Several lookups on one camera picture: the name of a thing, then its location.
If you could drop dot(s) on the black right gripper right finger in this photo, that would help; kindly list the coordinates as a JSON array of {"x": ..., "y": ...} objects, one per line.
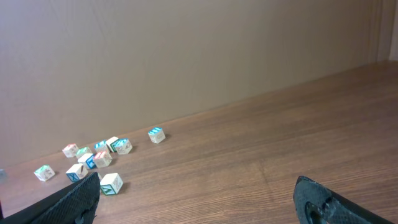
[{"x": 316, "y": 204}]

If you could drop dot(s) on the green N wooden block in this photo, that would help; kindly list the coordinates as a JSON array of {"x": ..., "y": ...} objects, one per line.
[{"x": 44, "y": 173}]

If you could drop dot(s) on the blue lone wooden block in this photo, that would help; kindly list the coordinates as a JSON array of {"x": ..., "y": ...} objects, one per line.
[{"x": 156, "y": 135}]

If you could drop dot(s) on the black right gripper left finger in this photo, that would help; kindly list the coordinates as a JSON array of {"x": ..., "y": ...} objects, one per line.
[{"x": 76, "y": 203}]

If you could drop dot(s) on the red I wooden block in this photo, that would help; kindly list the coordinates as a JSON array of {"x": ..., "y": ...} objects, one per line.
[{"x": 102, "y": 159}]

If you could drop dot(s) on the blue sided white block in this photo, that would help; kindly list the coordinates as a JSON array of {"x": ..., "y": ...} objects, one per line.
[{"x": 87, "y": 160}]

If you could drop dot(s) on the blue D wooden block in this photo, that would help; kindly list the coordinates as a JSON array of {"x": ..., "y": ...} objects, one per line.
[{"x": 123, "y": 146}]

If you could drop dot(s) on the blue L wooden block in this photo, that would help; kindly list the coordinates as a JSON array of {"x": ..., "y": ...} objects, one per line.
[{"x": 101, "y": 146}]

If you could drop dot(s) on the plain top wooden block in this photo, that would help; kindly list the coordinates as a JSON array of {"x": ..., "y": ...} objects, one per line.
[{"x": 111, "y": 142}]

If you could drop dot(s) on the green Z wooden block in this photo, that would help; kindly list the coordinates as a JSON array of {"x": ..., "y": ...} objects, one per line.
[{"x": 82, "y": 151}]

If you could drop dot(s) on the red Y wooden block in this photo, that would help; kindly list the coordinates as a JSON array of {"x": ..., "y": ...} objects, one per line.
[{"x": 70, "y": 150}]

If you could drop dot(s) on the green sided wooden block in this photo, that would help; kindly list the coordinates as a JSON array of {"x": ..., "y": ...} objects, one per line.
[{"x": 111, "y": 184}]

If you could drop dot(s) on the blue X wooden block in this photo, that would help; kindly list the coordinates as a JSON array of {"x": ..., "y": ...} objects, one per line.
[{"x": 76, "y": 172}]

